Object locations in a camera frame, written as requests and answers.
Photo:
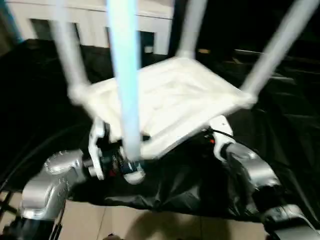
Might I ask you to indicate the white plastic table top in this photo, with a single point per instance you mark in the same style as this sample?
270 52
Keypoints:
175 95

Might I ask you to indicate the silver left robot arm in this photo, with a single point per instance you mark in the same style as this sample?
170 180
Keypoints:
55 175

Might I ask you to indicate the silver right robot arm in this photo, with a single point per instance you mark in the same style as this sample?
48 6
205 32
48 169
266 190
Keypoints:
257 170

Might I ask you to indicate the small yellow tag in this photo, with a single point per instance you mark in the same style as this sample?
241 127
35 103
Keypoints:
203 51

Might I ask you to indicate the black table mat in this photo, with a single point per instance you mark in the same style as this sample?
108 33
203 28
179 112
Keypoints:
37 87

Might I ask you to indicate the black long bar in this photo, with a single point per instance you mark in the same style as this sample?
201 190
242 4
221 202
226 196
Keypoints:
275 53

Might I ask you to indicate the white glass-door cabinet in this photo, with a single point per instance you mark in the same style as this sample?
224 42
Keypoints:
95 27

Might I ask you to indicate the grey curtain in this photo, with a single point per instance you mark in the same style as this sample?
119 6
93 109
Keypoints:
10 20

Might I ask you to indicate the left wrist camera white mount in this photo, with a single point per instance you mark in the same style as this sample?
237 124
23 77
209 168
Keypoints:
96 150

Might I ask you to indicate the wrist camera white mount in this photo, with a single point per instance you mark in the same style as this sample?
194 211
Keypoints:
96 150
221 130

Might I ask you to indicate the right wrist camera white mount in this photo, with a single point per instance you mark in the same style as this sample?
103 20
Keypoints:
221 130

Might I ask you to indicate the black folding table frame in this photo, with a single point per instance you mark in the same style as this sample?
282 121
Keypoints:
7 202

